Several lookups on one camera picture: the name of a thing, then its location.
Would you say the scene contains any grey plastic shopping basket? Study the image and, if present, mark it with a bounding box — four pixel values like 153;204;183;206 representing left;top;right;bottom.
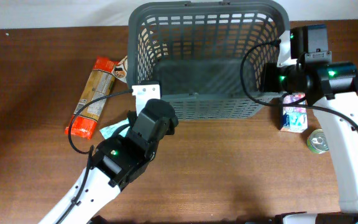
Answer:
126;1;290;120

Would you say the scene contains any beige paper snack bag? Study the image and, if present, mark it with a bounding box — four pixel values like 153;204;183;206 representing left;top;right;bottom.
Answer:
111;28;167;84

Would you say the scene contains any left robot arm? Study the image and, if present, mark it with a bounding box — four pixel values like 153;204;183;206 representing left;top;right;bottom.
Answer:
41;99;178;223

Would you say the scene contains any orange spaghetti packet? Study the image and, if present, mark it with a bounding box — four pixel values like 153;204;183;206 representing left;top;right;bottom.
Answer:
70;57;118;139

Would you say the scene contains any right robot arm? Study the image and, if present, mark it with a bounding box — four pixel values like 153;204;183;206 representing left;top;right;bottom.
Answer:
261;24;358;223

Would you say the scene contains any silver tin can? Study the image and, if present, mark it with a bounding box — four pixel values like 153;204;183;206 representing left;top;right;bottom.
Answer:
306;129;329;154

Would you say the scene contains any mint green wipes packet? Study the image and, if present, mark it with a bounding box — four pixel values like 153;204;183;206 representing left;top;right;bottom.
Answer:
99;119;129;139

